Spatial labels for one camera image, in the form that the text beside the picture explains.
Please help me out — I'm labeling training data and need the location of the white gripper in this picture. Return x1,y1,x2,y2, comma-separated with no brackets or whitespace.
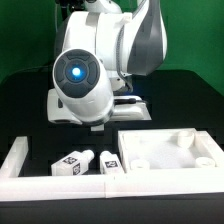
47,89,145,131

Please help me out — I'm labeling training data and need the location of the white square tabletop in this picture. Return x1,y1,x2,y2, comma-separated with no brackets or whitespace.
118,129,216,173

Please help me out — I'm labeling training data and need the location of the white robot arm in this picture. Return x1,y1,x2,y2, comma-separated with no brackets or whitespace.
47,0,167,131

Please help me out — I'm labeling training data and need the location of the white marker sheet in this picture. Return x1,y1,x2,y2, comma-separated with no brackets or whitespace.
141,103,152,120

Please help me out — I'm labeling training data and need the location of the white U-shaped fence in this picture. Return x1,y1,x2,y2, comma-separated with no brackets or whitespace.
0,131,224,202

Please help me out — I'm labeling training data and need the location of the black cable on table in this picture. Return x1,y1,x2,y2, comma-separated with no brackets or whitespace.
0,63,56,84

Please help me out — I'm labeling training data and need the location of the black camera stand pole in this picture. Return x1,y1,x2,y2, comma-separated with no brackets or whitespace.
55,0,84,21

